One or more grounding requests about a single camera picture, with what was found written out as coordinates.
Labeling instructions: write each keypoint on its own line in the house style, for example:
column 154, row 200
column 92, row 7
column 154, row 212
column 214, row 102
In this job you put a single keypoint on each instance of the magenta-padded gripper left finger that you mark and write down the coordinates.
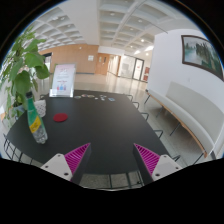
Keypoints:
column 76, row 159

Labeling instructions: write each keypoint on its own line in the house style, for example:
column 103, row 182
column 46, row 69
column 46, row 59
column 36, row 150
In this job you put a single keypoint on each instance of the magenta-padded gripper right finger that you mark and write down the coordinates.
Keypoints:
column 149, row 160

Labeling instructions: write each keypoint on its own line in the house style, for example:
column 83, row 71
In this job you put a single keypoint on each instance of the green-labelled clear drink bottle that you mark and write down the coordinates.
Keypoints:
column 35, row 124

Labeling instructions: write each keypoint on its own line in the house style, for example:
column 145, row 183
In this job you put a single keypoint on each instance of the flat round red coaster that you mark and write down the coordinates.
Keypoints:
column 60, row 117

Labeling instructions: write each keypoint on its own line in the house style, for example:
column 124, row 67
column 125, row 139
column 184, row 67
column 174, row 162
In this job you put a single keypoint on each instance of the round patterned badge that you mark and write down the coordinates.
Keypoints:
column 88, row 96
column 77, row 97

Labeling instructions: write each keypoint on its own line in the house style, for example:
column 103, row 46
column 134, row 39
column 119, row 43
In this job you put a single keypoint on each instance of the long white bench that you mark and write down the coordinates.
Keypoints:
column 193, row 110

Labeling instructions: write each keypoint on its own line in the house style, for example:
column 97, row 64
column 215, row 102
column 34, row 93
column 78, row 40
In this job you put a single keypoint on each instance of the small blue card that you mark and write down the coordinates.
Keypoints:
column 111, row 99

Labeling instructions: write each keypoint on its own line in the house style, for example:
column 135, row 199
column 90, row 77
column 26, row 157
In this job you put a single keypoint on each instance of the grey plant pot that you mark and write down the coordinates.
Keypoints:
column 19, row 109

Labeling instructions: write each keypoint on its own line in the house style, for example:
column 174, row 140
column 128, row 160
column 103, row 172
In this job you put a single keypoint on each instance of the clear acrylic sign stand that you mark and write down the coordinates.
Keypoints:
column 63, row 80

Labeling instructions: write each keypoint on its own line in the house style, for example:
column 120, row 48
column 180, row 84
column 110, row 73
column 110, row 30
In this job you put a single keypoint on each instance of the dark-framed glass door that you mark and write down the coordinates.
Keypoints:
column 137, row 69

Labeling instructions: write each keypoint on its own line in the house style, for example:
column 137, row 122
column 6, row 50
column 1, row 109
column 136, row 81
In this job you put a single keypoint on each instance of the green leafy potted plant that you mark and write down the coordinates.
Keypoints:
column 23, row 81

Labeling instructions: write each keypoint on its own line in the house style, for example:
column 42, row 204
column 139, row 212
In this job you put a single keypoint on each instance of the recessed ceiling lights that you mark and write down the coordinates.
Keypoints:
column 149, row 48

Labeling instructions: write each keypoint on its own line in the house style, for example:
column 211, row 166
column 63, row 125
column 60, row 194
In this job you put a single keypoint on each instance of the dark-framed landscape painting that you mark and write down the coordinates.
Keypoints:
column 200, row 53

